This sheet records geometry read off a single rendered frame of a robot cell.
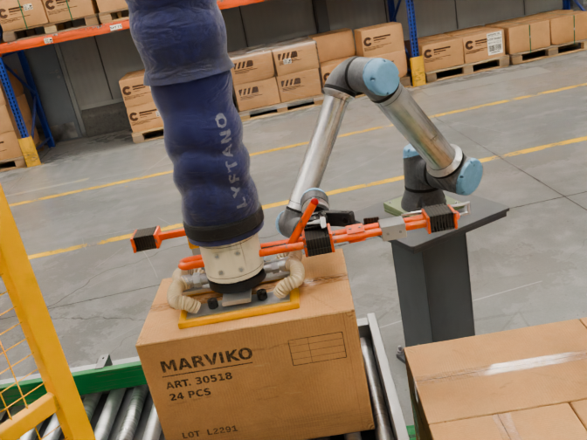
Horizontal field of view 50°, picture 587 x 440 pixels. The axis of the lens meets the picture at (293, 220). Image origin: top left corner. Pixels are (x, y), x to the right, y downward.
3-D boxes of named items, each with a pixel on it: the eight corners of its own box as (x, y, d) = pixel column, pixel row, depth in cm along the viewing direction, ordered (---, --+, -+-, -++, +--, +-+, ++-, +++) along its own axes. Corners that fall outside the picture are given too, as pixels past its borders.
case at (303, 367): (171, 461, 186) (134, 345, 171) (190, 379, 223) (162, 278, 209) (375, 429, 182) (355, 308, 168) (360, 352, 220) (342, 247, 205)
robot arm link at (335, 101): (329, 49, 223) (266, 230, 227) (353, 51, 213) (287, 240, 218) (351, 61, 230) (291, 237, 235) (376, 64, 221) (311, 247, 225)
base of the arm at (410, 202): (391, 204, 275) (390, 183, 271) (426, 192, 283) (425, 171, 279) (420, 217, 260) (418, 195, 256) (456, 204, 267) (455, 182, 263)
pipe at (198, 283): (176, 315, 175) (171, 297, 173) (187, 275, 199) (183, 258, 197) (297, 293, 174) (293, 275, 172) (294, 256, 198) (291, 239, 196)
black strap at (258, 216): (180, 248, 170) (176, 234, 168) (190, 217, 191) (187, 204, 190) (264, 233, 169) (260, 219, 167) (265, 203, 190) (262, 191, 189)
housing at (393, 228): (383, 242, 180) (381, 228, 178) (379, 233, 186) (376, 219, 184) (407, 237, 179) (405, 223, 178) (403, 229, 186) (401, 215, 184)
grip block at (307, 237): (306, 258, 179) (302, 239, 177) (304, 244, 188) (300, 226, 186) (334, 253, 179) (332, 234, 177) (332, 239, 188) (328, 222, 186)
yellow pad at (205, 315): (178, 330, 175) (174, 314, 173) (183, 312, 184) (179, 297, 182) (300, 308, 174) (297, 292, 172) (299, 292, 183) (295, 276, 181)
